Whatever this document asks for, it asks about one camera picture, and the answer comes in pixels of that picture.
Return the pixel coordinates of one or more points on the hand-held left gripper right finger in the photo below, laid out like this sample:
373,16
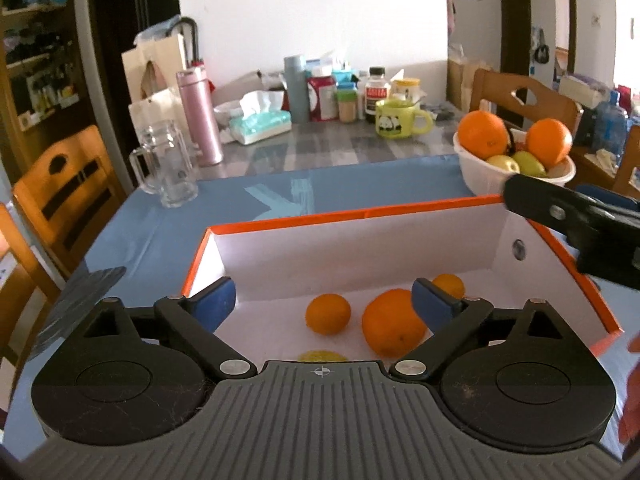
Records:
432,305

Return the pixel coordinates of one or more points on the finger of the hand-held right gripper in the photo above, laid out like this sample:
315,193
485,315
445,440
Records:
540,200
610,196

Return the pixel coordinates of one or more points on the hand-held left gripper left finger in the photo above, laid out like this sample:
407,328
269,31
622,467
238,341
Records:
212,305

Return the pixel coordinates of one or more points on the small orange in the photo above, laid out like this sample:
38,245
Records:
327,314
450,285

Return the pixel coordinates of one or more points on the large orange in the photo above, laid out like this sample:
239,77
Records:
549,142
390,322
482,135

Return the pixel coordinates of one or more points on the white perforated plastic basket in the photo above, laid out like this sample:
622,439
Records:
480,170

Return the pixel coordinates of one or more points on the orange cardboard box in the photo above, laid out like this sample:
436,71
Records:
350,245

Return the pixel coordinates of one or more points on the yellow lemon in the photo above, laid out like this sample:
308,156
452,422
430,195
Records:
322,356

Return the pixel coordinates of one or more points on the person's right hand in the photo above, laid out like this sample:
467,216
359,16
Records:
634,400

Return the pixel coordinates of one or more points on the green pear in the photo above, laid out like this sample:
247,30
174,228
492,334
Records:
530,164

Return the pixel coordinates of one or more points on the wooden chair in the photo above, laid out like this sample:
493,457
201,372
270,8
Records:
75,141
631,160
20,280
500,85

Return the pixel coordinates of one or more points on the yellow apple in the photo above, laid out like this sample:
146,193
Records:
502,162

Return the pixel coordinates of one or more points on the reddish apple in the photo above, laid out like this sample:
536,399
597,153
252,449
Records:
521,145

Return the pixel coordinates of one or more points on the black curved object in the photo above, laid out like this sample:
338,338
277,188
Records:
511,141

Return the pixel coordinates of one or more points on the blue water bottle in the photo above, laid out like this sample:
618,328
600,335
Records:
610,125

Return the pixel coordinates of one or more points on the white storage box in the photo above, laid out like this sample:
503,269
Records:
582,91

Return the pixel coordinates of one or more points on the blue printed tablecloth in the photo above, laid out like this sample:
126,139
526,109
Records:
250,200

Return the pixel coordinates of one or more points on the clear glass mug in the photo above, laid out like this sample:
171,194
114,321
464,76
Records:
170,170

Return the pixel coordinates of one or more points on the brown paper bag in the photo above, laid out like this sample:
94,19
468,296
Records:
457,80

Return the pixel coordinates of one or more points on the black hanging bag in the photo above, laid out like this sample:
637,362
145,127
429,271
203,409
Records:
541,52

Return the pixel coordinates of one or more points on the yellow-green panda mug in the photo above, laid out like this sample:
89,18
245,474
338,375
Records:
395,122

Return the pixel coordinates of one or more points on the yellow lidded white jar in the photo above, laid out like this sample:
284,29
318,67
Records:
406,89

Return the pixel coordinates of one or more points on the teal tissue box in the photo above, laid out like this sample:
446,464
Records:
260,127

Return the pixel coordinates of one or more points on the pink thermos bottle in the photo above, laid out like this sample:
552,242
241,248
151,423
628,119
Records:
200,120

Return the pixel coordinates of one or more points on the black lidded dark bottle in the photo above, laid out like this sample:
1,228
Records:
377,95

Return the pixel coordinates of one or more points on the pink hanging cloth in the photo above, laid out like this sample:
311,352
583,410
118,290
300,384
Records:
451,17

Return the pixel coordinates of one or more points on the small green lidded jar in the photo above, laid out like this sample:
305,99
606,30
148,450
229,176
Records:
346,107

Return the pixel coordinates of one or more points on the teal plastic container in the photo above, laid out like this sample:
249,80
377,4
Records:
347,77

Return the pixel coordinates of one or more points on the grey thermos bottle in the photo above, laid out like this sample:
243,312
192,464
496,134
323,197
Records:
296,90

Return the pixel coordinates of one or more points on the beige paper bag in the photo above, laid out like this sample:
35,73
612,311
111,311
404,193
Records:
150,60

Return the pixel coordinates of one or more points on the dark wooden display shelf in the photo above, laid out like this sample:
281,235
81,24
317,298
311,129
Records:
40,60

